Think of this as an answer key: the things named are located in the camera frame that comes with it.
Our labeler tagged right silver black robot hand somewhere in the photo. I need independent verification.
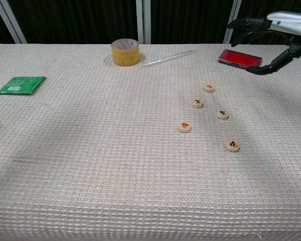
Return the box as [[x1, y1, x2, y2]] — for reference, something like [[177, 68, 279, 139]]
[[227, 11, 301, 76]]

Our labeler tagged red ink pad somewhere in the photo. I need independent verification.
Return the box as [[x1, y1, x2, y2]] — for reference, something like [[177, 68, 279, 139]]
[[218, 49, 263, 70]]

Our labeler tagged clear plastic pipette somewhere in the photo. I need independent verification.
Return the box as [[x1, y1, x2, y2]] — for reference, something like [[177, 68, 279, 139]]
[[142, 50, 195, 67]]

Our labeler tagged yellow packing tape roll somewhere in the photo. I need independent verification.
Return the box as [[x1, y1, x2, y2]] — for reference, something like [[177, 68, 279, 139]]
[[110, 38, 140, 67]]

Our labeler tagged beige woven tablecloth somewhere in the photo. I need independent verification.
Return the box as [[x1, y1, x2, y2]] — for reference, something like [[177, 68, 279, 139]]
[[0, 43, 301, 241]]

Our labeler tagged green circuit board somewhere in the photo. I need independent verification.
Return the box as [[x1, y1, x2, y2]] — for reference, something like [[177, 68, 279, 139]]
[[0, 76, 47, 95]]

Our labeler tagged white metal frame post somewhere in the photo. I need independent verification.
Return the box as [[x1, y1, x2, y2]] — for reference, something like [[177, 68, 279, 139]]
[[135, 0, 144, 45], [143, 0, 152, 45], [0, 0, 28, 45], [222, 0, 242, 45]]

